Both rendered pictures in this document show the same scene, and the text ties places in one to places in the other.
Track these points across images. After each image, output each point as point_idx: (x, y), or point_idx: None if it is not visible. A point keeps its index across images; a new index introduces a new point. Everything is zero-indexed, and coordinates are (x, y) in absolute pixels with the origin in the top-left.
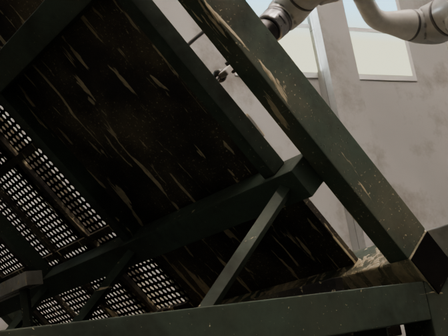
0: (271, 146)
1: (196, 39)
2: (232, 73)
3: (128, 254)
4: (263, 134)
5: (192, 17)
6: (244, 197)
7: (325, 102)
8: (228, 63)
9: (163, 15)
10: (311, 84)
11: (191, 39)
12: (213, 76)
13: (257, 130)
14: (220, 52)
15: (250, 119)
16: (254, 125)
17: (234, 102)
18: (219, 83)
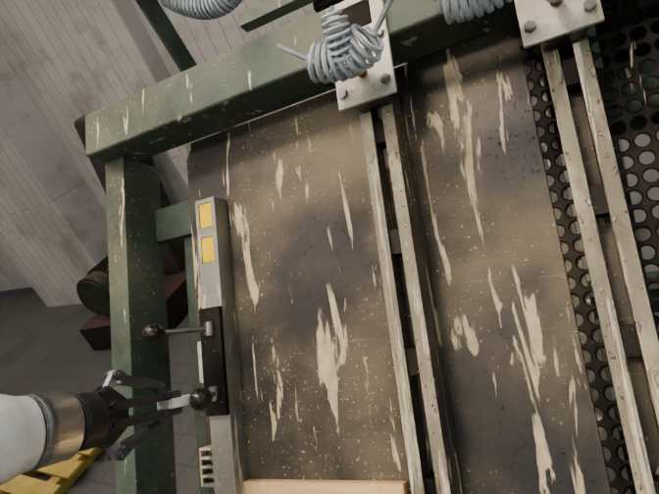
0: (199, 478)
1: (185, 332)
2: (181, 411)
3: None
4: (202, 483)
5: (167, 317)
6: None
7: (116, 489)
8: (170, 372)
9: (187, 292)
10: (115, 462)
11: (190, 327)
12: (192, 374)
13: (197, 453)
14: (169, 360)
15: (201, 455)
16: (202, 465)
17: (195, 411)
18: (193, 383)
